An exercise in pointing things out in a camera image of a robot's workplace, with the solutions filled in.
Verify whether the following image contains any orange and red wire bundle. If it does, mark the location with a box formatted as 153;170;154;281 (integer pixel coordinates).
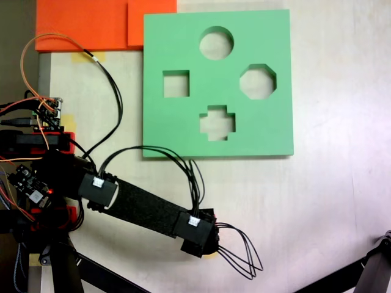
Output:
0;156;44;222

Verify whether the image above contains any long black servo cable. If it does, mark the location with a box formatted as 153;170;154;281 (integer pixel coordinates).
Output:
82;48;123;161

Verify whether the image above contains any black looped cable bundle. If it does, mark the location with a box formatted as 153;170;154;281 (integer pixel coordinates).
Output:
214;222;264;280
97;145;206;215

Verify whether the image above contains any black tripod leg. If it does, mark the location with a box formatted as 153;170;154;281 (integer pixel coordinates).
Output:
356;230;391;293
38;233;85;293

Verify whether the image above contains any thin orange wire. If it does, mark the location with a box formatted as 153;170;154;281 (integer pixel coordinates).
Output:
20;33;87;151

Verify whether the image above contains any black circuit board with inductor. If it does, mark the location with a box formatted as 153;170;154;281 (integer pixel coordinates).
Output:
7;164;53;209

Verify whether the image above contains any large orange foam slab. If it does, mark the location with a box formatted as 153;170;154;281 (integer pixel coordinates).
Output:
35;0;144;52

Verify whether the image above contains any black tripod strut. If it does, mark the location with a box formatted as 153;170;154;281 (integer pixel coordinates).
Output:
75;253;152;293
292;258;369;293

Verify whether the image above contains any red base clamp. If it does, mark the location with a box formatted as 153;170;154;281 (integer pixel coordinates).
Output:
29;206;78;230
29;131;76;155

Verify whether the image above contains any red power wire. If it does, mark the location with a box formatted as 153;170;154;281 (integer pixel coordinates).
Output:
0;98;57;116

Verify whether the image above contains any blue braided cable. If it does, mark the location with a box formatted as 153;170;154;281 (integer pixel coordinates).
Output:
13;241;29;292

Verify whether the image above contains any black USB cable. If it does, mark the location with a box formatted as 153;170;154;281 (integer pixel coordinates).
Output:
0;117;35;127

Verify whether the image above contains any green shape sorter board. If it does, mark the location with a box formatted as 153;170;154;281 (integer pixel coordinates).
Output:
142;9;294;159

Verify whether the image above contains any circuit board with green terminal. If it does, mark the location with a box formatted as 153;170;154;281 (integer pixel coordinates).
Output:
31;96;66;132

